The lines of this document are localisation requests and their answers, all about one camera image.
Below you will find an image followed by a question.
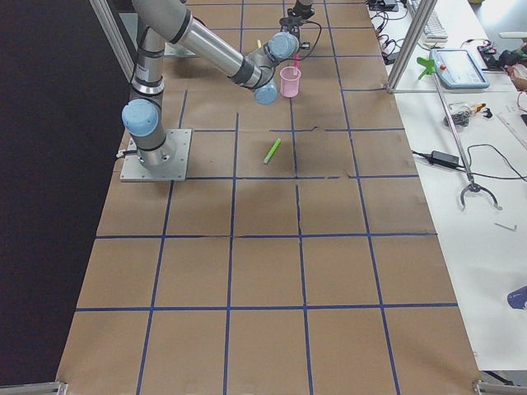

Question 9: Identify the green pen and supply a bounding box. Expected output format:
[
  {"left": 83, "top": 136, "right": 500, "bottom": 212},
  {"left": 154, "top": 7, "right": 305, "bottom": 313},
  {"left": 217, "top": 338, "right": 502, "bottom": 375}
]
[{"left": 263, "top": 138, "right": 282, "bottom": 165}]

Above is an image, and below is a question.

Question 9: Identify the aluminium frame post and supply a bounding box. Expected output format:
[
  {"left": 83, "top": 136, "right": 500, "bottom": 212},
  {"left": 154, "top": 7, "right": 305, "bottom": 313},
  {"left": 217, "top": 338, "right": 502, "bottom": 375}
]
[{"left": 386, "top": 0, "right": 437, "bottom": 93}]

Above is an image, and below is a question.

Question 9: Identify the blue teach pendant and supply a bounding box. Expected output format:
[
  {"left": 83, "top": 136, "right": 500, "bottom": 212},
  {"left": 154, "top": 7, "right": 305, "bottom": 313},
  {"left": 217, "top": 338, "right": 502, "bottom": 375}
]
[{"left": 429, "top": 49, "right": 490, "bottom": 89}]

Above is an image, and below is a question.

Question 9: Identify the green handled grabber tool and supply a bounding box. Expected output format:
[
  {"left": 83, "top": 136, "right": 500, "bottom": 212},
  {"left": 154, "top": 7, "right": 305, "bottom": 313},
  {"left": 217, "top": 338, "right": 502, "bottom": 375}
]
[{"left": 417, "top": 57, "right": 502, "bottom": 211}]

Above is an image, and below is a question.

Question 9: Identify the black power adapter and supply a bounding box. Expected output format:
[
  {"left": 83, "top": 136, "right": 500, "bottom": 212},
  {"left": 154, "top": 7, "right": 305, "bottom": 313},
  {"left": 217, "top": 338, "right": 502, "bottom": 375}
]
[{"left": 429, "top": 151, "right": 459, "bottom": 169}]

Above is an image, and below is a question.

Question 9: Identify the white keyboard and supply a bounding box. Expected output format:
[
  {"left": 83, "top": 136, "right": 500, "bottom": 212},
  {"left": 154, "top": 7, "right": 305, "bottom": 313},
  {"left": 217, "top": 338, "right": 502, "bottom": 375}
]
[{"left": 423, "top": 11, "right": 449, "bottom": 43}]

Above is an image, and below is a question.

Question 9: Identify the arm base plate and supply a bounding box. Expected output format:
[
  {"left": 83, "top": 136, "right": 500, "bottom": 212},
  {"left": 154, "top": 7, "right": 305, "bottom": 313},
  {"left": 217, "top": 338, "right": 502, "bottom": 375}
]
[
  {"left": 119, "top": 128, "right": 192, "bottom": 182},
  {"left": 164, "top": 42, "right": 197, "bottom": 58}
]

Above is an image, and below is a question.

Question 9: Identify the brown paper table cover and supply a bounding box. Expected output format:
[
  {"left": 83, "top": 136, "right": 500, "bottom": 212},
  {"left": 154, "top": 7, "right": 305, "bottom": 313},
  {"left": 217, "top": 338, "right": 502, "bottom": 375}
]
[{"left": 57, "top": 1, "right": 478, "bottom": 394}]

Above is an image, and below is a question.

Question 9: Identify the pink pen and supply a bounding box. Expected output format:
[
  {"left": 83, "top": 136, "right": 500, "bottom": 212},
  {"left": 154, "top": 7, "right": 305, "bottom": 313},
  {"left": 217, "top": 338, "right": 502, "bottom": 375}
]
[{"left": 293, "top": 53, "right": 300, "bottom": 77}]

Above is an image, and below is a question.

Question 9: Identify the pink mesh cup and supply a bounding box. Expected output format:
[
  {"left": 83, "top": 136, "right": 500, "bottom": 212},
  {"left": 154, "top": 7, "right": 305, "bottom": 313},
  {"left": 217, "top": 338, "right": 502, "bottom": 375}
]
[{"left": 280, "top": 66, "right": 301, "bottom": 98}]

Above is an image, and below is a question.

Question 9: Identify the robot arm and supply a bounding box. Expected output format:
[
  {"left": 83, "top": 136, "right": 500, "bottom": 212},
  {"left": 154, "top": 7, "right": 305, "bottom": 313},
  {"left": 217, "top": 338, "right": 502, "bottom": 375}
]
[
  {"left": 279, "top": 0, "right": 315, "bottom": 35},
  {"left": 122, "top": 1, "right": 300, "bottom": 169}
]

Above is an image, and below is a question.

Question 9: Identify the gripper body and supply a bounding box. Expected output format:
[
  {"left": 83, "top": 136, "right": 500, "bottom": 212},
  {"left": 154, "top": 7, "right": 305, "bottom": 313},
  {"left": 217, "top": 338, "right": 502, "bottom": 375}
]
[{"left": 279, "top": 11, "right": 314, "bottom": 34}]

